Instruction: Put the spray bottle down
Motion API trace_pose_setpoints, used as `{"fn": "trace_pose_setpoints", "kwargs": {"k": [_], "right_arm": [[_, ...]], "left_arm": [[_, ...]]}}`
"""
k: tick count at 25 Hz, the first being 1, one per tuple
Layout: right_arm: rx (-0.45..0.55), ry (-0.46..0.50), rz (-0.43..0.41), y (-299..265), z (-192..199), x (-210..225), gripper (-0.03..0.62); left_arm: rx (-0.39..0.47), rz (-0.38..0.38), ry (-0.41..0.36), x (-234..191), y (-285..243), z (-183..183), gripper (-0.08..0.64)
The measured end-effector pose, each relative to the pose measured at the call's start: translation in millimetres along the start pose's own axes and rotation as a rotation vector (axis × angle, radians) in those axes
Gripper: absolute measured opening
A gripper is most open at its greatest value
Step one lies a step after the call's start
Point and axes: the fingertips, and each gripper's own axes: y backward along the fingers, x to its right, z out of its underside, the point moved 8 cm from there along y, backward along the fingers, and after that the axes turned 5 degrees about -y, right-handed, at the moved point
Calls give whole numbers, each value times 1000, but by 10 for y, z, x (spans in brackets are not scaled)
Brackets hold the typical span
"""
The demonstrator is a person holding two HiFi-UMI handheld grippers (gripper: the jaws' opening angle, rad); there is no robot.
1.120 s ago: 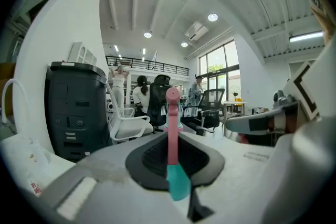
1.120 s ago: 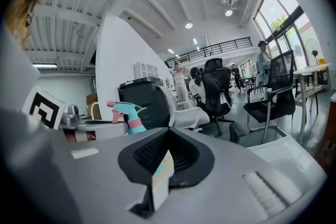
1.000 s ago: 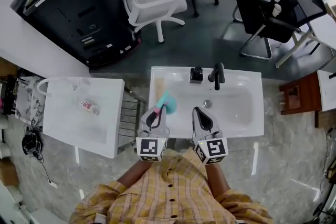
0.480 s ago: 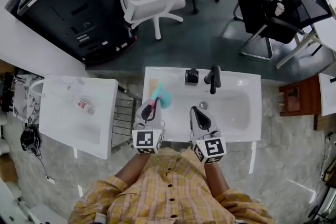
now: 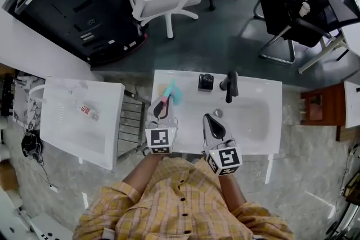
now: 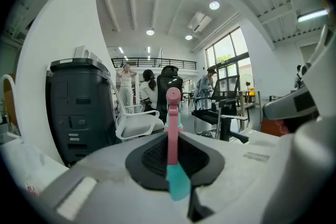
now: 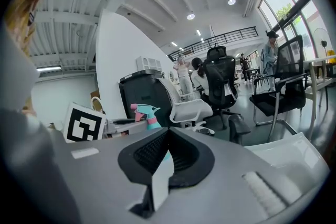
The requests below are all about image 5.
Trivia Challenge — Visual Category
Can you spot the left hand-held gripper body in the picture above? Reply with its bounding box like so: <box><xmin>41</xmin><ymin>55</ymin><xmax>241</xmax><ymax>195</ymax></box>
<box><xmin>144</xmin><ymin>116</ymin><xmax>179</xmax><ymax>156</ymax></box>

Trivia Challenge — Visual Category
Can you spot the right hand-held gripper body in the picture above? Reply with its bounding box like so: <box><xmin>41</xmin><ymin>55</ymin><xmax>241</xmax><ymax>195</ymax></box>
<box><xmin>201</xmin><ymin>138</ymin><xmax>244</xmax><ymax>177</ymax></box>

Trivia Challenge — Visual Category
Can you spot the person's right forearm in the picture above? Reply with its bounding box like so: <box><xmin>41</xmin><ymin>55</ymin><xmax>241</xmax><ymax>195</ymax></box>
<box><xmin>218</xmin><ymin>174</ymin><xmax>248</xmax><ymax>212</ymax></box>

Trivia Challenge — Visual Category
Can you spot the person's left forearm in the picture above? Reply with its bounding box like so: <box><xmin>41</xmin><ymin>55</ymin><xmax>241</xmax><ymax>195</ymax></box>
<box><xmin>122</xmin><ymin>153</ymin><xmax>165</xmax><ymax>197</ymax></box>

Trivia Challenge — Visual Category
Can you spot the clear bottle with red label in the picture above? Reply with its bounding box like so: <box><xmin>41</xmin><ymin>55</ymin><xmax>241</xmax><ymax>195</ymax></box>
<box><xmin>76</xmin><ymin>103</ymin><xmax>100</xmax><ymax>121</ymax></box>

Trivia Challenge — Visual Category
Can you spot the white basin table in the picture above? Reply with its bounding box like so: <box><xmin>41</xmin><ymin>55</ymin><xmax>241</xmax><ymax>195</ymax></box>
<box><xmin>152</xmin><ymin>69</ymin><xmax>283</xmax><ymax>156</ymax></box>

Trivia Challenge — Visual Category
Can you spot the black faucet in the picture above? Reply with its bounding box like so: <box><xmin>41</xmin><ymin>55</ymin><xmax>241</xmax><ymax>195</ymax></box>
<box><xmin>219</xmin><ymin>70</ymin><xmax>240</xmax><ymax>104</ymax></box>

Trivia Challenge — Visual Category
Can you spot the black soap dispenser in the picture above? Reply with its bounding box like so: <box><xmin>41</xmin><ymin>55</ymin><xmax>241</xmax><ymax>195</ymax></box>
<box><xmin>197</xmin><ymin>73</ymin><xmax>215</xmax><ymax>92</ymax></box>

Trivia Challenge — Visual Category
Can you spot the yellow plaid shirt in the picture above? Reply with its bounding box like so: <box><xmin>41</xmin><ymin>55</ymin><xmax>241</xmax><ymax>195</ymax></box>
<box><xmin>73</xmin><ymin>156</ymin><xmax>295</xmax><ymax>240</ymax></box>

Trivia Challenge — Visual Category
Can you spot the brown wooden side table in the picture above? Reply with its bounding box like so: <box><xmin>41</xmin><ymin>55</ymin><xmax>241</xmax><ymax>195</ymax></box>
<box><xmin>299</xmin><ymin>80</ymin><xmax>360</xmax><ymax>142</ymax></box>

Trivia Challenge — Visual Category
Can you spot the white curved faucet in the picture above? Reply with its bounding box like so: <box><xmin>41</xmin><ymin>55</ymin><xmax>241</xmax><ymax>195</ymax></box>
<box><xmin>29</xmin><ymin>83</ymin><xmax>48</xmax><ymax>104</ymax></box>

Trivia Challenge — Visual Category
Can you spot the black mesh cantilever chair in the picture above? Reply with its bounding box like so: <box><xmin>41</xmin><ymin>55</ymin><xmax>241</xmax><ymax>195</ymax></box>
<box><xmin>252</xmin><ymin>0</ymin><xmax>360</xmax><ymax>66</ymax></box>

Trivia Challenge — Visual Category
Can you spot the marble pattern cabinet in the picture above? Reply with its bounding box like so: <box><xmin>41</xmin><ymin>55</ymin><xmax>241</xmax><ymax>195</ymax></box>
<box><xmin>12</xmin><ymin>75</ymin><xmax>46</xmax><ymax>130</ymax></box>

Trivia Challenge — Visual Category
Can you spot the large black cabinet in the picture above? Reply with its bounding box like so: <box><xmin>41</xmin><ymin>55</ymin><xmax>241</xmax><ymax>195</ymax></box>
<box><xmin>1</xmin><ymin>0</ymin><xmax>150</xmax><ymax>66</ymax></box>

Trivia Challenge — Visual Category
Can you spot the white panel with black dots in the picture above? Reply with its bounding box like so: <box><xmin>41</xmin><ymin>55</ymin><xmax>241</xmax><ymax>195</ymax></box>
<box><xmin>29</xmin><ymin>211</ymin><xmax>74</xmax><ymax>240</ymax></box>

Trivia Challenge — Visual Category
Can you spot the black side desk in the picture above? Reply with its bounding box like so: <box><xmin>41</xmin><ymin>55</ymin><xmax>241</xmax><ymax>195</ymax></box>
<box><xmin>0</xmin><ymin>72</ymin><xmax>15</xmax><ymax>118</ymax></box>

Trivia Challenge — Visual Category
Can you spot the white folding desk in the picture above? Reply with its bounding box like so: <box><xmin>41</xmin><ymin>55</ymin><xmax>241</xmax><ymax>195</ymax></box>
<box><xmin>297</xmin><ymin>24</ymin><xmax>360</xmax><ymax>74</ymax></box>

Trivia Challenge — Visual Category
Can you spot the cardboard box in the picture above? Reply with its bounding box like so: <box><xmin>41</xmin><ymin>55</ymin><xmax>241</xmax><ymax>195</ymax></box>
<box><xmin>0</xmin><ymin>161</ymin><xmax>20</xmax><ymax>192</ymax></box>

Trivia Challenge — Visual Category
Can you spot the white sink on steel frame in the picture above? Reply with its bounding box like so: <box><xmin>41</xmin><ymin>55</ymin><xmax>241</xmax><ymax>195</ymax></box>
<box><xmin>39</xmin><ymin>76</ymin><xmax>152</xmax><ymax>172</ymax></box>

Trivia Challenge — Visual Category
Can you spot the pile of black cables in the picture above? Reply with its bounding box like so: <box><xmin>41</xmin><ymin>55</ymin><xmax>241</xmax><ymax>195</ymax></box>
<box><xmin>20</xmin><ymin>130</ymin><xmax>45</xmax><ymax>159</ymax></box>

